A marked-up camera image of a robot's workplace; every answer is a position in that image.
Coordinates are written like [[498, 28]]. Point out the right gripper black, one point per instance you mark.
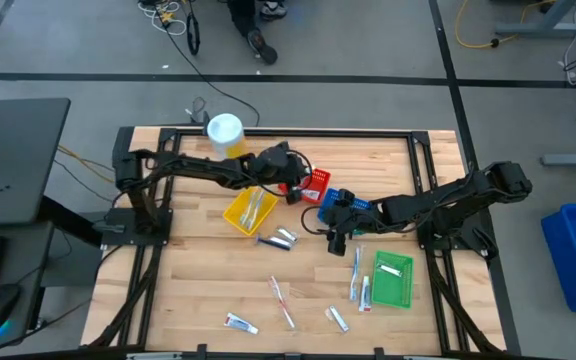
[[353, 217]]

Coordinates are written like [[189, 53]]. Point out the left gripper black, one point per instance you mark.
[[278, 167]]

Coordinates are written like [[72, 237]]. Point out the small white toothpaste tube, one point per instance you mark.
[[240, 324], [312, 194], [365, 295]]

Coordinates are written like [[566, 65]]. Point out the packaged blue toothbrush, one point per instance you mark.
[[248, 210], [355, 270], [257, 210]]

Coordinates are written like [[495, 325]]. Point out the packaged red toothbrush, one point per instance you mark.
[[280, 300]]

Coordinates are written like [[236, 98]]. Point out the green plastic basket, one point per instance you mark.
[[393, 292]]

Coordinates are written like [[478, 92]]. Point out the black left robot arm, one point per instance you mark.
[[193, 167]]

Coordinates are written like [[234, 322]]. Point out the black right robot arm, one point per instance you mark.
[[443, 200]]

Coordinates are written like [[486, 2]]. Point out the red plastic basket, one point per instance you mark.
[[322, 180]]

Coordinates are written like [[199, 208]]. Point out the blue plastic basket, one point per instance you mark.
[[329, 200]]

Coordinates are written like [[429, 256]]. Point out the yellow plastic basket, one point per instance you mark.
[[235, 212]]

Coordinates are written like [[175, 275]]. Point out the yellow wipes canister white lid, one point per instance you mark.
[[224, 131]]

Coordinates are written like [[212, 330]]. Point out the person's leg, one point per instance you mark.
[[263, 47]]

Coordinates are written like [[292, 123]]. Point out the person's foot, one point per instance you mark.
[[273, 10]]

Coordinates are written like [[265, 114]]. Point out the grey desk foot bar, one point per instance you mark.
[[573, 160]]

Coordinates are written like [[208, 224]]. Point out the black desk top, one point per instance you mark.
[[18, 150]]

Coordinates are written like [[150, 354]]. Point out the black lower desk shelf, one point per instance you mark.
[[23, 260]]

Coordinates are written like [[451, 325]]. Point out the black aluminium table frame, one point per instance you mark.
[[368, 133]]

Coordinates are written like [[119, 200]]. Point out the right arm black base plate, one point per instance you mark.
[[424, 243]]

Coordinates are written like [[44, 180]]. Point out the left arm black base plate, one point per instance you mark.
[[118, 239]]

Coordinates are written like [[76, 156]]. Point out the grey desk leg frame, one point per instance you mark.
[[543, 29]]

